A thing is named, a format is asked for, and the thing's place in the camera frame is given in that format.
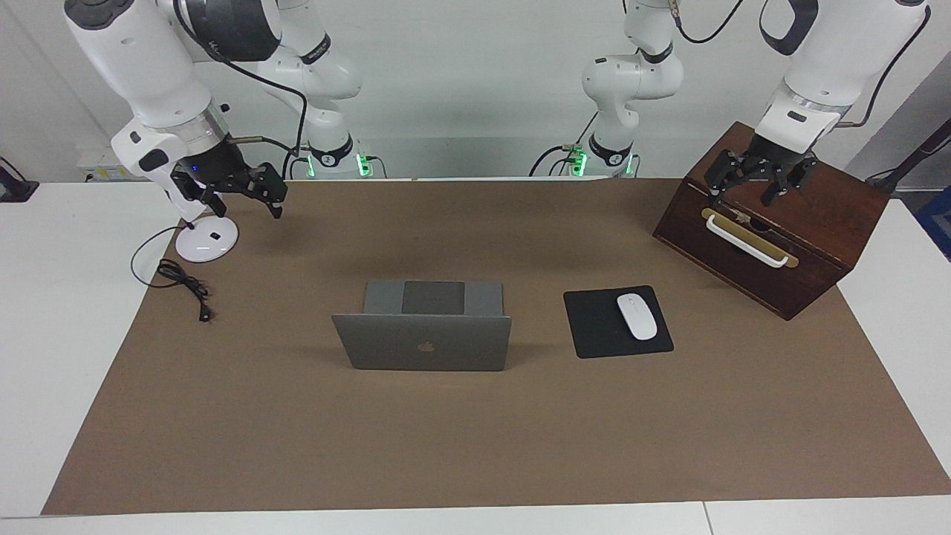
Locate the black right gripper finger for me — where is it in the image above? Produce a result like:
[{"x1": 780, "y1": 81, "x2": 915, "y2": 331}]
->
[
  {"x1": 172, "y1": 172, "x2": 228, "y2": 221},
  {"x1": 241, "y1": 165, "x2": 289, "y2": 219}
]

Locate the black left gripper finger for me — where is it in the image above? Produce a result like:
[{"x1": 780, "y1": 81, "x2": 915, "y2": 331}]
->
[
  {"x1": 704, "y1": 151, "x2": 747, "y2": 205},
  {"x1": 762, "y1": 158, "x2": 818, "y2": 207}
]

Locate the grey aluminium laptop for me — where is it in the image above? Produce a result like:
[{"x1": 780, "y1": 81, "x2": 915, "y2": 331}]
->
[{"x1": 331, "y1": 280, "x2": 513, "y2": 372}]

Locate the white desk lamp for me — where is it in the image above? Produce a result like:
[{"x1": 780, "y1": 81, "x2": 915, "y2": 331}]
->
[{"x1": 175, "y1": 214, "x2": 239, "y2": 263}]

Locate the dark wooden box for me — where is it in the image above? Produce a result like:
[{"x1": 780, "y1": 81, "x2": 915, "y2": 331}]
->
[{"x1": 652, "y1": 121, "x2": 890, "y2": 321}]

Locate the brass box plate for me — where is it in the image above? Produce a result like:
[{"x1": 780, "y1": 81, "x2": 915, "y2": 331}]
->
[{"x1": 701, "y1": 208, "x2": 799, "y2": 269}]

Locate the white power strip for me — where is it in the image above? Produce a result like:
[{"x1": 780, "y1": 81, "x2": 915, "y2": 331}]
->
[{"x1": 78, "y1": 151, "x2": 142, "y2": 183}]

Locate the black stand pole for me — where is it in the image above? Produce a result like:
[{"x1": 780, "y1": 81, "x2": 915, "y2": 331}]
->
[{"x1": 866, "y1": 119, "x2": 951, "y2": 195}]

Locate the blue crate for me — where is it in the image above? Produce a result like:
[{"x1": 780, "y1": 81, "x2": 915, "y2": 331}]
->
[{"x1": 915, "y1": 186, "x2": 951, "y2": 261}]

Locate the white computer mouse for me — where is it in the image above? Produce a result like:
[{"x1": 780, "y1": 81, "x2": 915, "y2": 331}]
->
[{"x1": 617, "y1": 294, "x2": 659, "y2": 341}]

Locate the black mouse pad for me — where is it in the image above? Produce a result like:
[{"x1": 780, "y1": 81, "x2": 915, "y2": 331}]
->
[{"x1": 563, "y1": 285, "x2": 675, "y2": 360}]

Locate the brown table mat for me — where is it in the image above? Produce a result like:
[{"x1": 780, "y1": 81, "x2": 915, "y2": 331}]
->
[{"x1": 41, "y1": 178, "x2": 951, "y2": 516}]

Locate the white box handle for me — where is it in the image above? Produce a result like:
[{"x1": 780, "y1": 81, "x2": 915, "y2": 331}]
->
[{"x1": 704, "y1": 214, "x2": 790, "y2": 268}]

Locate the black lamp cable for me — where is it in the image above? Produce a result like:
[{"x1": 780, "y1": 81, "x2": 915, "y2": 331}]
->
[{"x1": 131, "y1": 225, "x2": 216, "y2": 323}]

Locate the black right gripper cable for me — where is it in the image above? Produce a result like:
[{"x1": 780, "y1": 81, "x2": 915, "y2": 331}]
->
[{"x1": 172, "y1": 0, "x2": 309, "y2": 179}]

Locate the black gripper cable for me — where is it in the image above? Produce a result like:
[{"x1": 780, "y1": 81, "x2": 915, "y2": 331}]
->
[
  {"x1": 669, "y1": 0, "x2": 933, "y2": 129},
  {"x1": 172, "y1": 0, "x2": 309, "y2": 179}
]

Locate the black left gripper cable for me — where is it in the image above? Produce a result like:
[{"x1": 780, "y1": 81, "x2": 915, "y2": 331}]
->
[{"x1": 669, "y1": 0, "x2": 933, "y2": 129}]

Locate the black clamp mount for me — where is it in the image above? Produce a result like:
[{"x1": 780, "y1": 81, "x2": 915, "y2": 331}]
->
[{"x1": 0, "y1": 158, "x2": 39, "y2": 203}]

